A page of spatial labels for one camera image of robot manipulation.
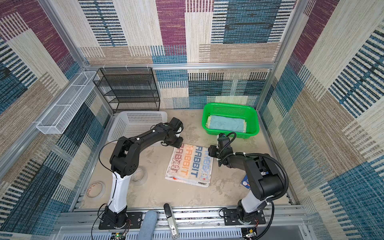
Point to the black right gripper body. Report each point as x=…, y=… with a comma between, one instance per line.
x=214, y=151

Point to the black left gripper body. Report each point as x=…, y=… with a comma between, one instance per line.
x=177, y=142

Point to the striped rabbit text towel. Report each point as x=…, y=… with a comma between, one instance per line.
x=190, y=165

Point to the pale yellow towel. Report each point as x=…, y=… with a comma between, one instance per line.
x=226, y=124

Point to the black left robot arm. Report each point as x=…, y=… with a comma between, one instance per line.
x=124, y=163

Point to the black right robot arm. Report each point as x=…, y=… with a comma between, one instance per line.
x=267, y=178

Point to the green plastic basket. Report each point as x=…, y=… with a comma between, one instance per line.
x=249, y=114

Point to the blue printed booklet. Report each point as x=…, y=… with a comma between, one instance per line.
x=245, y=182

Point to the clear tape roll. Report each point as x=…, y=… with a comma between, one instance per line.
x=139, y=177
x=96, y=190

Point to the white plastic laundry basket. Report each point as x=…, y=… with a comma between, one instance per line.
x=133, y=123

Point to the black silver handheld tool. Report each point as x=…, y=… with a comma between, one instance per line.
x=171, y=221

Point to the grey blue foam cylinder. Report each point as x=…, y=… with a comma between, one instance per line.
x=148, y=225

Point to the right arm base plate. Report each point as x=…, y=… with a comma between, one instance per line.
x=232, y=218

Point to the black wire shelf rack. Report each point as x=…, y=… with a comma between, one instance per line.
x=128, y=89

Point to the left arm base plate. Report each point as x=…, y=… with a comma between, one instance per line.
x=132, y=220

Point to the white wire mesh wall basket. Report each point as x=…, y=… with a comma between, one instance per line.
x=57, y=119

